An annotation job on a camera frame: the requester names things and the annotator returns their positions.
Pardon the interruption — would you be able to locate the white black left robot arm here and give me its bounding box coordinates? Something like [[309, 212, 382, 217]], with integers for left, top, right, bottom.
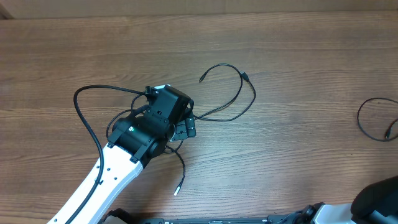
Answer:
[[50, 85, 196, 223]]

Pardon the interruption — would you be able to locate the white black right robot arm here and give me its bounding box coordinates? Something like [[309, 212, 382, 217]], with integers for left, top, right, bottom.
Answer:
[[289, 176, 397, 224]]

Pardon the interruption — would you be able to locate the black cable white-tipped plug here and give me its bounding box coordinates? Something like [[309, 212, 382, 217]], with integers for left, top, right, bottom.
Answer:
[[163, 139, 187, 197]]

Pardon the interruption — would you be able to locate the black thin USB cable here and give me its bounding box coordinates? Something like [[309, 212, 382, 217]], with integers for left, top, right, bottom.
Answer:
[[356, 97, 398, 142]]

